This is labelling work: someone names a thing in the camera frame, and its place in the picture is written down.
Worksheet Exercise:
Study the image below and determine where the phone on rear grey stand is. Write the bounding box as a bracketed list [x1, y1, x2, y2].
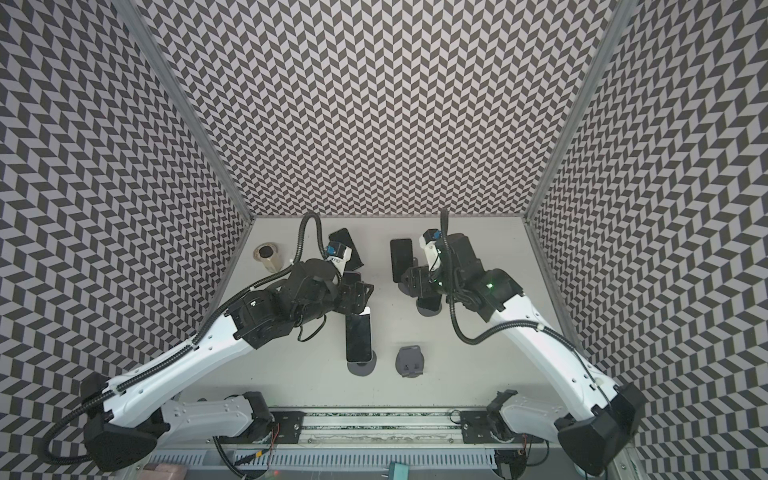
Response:
[390, 238, 414, 283]

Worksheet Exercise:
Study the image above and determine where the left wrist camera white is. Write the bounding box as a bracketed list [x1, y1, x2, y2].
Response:
[326, 241, 353, 275]

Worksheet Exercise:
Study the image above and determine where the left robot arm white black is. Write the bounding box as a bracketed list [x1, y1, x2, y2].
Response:
[84, 259, 374, 472]

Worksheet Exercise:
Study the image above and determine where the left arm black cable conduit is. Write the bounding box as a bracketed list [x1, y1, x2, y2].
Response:
[38, 211, 328, 466]

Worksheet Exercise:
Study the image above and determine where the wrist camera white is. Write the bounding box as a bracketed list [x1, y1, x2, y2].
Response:
[326, 241, 353, 275]
[419, 228, 442, 271]

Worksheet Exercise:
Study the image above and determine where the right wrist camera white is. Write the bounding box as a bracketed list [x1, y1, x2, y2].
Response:
[419, 228, 442, 271]

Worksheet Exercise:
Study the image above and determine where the silver aluminium corner post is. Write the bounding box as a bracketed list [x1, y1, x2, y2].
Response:
[112, 0, 254, 222]
[524, 0, 638, 223]

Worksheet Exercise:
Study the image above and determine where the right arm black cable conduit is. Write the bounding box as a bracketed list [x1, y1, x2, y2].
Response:
[439, 208, 601, 385]

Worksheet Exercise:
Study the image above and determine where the spice jar with black lid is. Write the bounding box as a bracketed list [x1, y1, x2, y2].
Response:
[253, 242, 284, 273]

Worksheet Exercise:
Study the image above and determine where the silver aluminium corner post right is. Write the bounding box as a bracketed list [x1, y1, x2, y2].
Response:
[524, 0, 638, 223]

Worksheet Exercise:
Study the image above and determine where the silver aluminium corner post left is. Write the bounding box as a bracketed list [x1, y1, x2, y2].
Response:
[112, 0, 254, 222]

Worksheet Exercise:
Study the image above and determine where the teal phone on black stand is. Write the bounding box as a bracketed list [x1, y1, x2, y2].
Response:
[329, 227, 364, 272]

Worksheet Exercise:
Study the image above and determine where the metal base rail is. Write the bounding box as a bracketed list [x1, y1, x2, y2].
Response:
[218, 407, 564, 472]

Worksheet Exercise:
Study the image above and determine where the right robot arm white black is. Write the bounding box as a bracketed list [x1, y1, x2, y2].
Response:
[401, 229, 647, 477]

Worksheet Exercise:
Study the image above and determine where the purple edged phone black stand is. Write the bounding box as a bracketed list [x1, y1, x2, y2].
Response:
[342, 272, 364, 289]

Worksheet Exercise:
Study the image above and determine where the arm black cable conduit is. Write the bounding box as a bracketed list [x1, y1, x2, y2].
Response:
[38, 211, 328, 466]
[439, 208, 601, 385]

